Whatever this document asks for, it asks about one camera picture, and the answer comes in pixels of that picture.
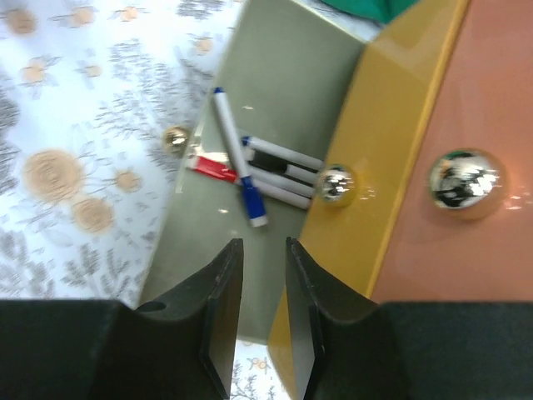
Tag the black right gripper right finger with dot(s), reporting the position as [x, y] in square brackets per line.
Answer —
[345, 346]

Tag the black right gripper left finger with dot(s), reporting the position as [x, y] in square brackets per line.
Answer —
[179, 345]

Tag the blue-capped marker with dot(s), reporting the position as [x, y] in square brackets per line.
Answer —
[291, 156]
[252, 198]

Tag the red-capped marker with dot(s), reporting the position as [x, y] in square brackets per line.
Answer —
[212, 169]

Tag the black-capped whiteboard marker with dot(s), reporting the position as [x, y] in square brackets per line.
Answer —
[279, 166]

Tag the green sweatshirt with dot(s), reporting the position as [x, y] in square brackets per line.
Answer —
[379, 11]

